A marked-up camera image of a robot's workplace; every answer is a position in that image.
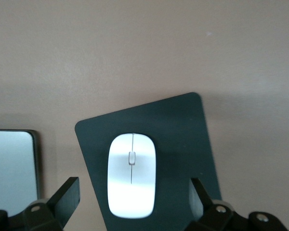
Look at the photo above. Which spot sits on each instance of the black mouse pad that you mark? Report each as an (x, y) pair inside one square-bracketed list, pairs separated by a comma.
[(178, 134)]

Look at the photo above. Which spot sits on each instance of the white computer mouse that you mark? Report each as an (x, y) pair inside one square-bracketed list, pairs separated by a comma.
[(142, 192)]

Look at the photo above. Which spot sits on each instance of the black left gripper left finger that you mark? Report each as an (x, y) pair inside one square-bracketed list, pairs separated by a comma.
[(62, 202)]

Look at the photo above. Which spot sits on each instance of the silver closed laptop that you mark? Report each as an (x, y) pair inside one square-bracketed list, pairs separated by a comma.
[(12, 168)]

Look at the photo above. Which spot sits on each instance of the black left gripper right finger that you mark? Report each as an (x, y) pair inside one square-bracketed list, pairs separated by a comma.
[(200, 204)]

